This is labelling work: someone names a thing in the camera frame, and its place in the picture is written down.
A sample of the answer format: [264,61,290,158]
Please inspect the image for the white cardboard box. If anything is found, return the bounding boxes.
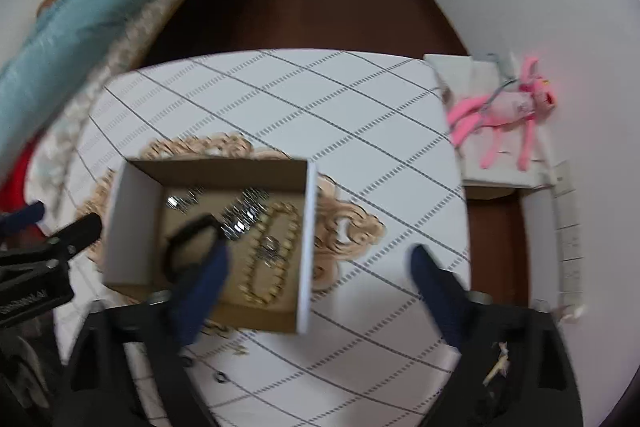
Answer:
[102,158,320,336]

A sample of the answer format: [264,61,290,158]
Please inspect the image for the grey cable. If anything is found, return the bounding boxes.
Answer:
[479,53,518,118]

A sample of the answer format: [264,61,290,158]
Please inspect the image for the teal blanket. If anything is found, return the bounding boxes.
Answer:
[0,0,274,154]

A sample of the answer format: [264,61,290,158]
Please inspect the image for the gold bead bracelet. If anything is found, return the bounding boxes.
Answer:
[239,202,304,306]

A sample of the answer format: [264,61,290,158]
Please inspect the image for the pink plush toy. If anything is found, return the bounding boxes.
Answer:
[446,54,559,171]

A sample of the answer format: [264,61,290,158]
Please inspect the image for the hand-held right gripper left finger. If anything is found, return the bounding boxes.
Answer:
[65,244,233,427]

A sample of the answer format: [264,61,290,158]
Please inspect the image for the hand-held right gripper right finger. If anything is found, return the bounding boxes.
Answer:
[410,244,586,427]

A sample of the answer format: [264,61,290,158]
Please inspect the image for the red cloth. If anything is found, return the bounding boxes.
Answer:
[0,146,40,214]

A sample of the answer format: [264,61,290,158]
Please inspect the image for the ornate wooden tray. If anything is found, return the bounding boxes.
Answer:
[75,132,387,350]

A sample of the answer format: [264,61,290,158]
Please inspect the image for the silver chain bracelet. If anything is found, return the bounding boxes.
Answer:
[219,188,269,241]

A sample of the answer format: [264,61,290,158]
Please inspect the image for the small silver earrings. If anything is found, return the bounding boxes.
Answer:
[166,188,204,214]

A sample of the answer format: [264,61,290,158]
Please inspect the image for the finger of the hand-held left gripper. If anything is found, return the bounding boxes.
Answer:
[0,201,47,239]
[44,212,104,265]

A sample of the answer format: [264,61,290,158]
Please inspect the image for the white side cabinet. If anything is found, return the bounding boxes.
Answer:
[423,52,557,201]

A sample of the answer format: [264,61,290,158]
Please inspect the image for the black hair tie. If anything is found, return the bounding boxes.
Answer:
[162,213,228,285]

